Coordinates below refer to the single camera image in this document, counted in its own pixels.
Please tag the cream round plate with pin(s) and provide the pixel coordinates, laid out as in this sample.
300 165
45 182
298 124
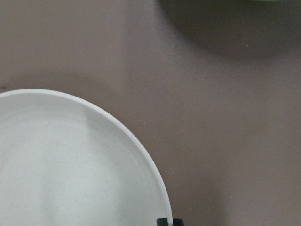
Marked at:
66 162

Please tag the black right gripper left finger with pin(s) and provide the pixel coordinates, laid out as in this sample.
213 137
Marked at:
162 222

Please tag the mint green bowl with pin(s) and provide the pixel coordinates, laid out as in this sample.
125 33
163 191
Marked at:
268 0

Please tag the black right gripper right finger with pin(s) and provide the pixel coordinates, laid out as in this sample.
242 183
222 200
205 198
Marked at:
178 222

